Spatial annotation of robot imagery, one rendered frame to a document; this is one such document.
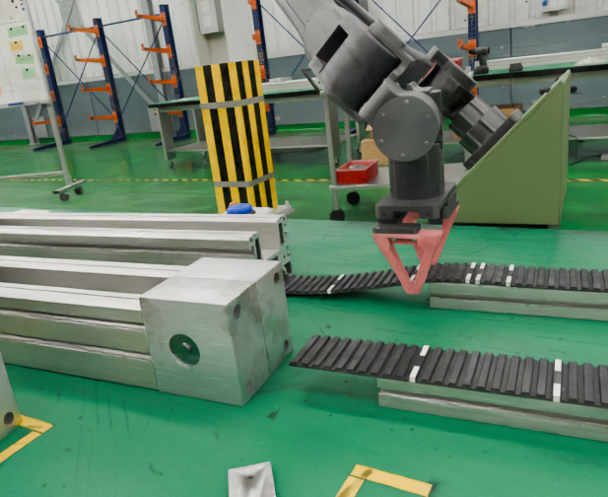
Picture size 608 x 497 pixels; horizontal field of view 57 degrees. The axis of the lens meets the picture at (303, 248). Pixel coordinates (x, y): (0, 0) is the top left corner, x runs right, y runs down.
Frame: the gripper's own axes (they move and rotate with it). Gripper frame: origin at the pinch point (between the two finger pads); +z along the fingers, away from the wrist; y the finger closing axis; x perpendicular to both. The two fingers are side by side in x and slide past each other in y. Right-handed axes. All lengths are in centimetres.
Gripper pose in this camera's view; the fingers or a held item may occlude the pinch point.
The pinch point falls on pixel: (421, 272)
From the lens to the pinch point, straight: 64.1
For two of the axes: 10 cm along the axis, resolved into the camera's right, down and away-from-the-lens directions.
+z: 1.1, 9.4, 3.1
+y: -4.1, 3.3, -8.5
